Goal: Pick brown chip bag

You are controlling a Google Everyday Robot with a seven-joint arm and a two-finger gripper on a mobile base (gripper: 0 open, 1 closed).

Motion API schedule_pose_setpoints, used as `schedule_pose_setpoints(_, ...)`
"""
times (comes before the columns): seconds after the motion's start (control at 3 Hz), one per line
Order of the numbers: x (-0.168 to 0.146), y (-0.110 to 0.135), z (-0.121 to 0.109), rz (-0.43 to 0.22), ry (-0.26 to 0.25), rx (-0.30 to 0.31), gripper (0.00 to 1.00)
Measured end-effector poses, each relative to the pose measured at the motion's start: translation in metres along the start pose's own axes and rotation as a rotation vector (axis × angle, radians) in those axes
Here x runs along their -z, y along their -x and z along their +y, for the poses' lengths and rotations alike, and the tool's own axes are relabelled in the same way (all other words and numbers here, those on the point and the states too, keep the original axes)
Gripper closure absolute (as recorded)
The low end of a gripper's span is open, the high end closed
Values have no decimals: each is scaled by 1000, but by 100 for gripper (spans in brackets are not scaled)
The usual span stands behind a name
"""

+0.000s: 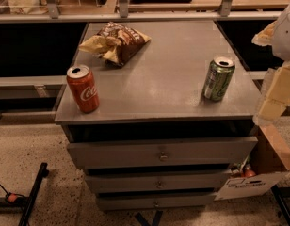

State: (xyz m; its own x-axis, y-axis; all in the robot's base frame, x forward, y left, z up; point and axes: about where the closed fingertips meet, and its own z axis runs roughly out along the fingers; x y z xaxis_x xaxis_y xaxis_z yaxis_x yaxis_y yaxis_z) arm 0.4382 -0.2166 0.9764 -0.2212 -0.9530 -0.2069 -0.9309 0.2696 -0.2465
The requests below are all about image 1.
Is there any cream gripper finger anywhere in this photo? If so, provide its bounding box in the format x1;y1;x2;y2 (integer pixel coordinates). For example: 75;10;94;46
251;22;276;46
252;97;287;125

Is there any middle grey drawer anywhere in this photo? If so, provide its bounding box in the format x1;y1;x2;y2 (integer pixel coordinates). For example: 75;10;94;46
86;170;229;194

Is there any black metal stand leg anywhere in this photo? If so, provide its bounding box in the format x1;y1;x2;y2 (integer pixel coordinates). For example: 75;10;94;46
18;162;49;226

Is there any green soda can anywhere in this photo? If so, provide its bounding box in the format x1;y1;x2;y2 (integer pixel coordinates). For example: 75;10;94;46
202;56;235;102

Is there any black stand leg right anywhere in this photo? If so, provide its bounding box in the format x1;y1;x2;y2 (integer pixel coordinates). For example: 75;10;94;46
271;185;290;226

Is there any cardboard box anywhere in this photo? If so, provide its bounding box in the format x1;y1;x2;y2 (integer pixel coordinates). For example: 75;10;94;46
216;125;290;201

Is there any bottom grey drawer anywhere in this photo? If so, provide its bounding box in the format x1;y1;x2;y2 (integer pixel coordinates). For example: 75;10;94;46
96;192;217;211

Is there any brown chip bag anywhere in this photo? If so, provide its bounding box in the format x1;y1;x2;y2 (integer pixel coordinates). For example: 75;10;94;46
79;22;151;67

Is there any orange bottle in box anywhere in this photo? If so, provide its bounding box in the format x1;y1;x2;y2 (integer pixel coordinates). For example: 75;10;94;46
243;164;256;177

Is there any black cable with orange clip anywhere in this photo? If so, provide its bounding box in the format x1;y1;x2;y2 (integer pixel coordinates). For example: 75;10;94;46
0;177;28;205

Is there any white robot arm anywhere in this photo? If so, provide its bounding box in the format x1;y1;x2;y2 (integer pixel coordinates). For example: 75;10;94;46
251;4;290;126

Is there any grey drawer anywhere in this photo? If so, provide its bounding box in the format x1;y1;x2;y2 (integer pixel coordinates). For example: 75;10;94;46
67;137;258;169
96;192;217;211
86;170;229;194

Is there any grey drawer cabinet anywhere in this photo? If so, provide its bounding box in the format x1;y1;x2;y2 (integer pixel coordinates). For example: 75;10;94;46
56;21;259;199

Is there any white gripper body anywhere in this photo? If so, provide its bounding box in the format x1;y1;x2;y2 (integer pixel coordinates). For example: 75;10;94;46
266;61;290;105

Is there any top grey drawer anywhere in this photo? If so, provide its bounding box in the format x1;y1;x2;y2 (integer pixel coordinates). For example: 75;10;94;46
67;137;258;169

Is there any red cola can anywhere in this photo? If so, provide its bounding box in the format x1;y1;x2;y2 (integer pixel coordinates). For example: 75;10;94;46
67;65;100;113

